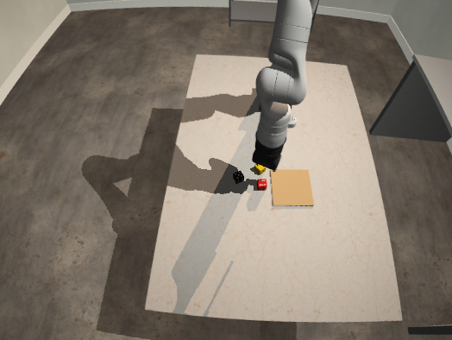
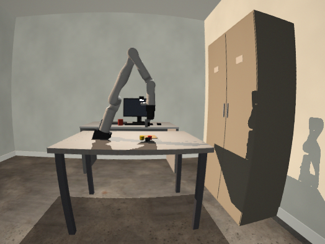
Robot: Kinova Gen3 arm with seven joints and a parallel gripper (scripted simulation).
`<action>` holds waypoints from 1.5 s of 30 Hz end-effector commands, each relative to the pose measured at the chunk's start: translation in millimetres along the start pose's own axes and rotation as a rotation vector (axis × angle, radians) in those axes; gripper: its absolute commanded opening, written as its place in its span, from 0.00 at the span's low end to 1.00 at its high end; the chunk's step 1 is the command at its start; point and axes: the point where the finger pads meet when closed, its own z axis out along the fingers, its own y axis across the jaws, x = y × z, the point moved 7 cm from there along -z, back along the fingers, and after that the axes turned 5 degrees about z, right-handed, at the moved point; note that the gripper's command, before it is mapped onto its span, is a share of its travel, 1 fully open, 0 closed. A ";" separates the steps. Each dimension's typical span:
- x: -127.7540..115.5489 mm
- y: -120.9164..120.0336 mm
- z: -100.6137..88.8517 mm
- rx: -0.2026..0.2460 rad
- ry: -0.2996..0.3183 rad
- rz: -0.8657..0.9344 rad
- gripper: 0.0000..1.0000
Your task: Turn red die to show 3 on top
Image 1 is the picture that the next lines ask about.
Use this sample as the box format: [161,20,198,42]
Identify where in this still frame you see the yellow die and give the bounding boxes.
[254,165,266,175]

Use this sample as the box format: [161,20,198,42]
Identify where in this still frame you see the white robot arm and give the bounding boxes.
[255,0,318,135]

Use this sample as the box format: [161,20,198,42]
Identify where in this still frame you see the red die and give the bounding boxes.
[256,179,267,191]

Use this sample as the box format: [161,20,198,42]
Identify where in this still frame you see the tan square mat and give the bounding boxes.
[270,169,314,206]

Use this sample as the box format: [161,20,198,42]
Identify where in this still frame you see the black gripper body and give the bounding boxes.
[252,116,297,170]

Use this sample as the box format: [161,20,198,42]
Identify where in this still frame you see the black die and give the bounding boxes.
[233,171,244,184]

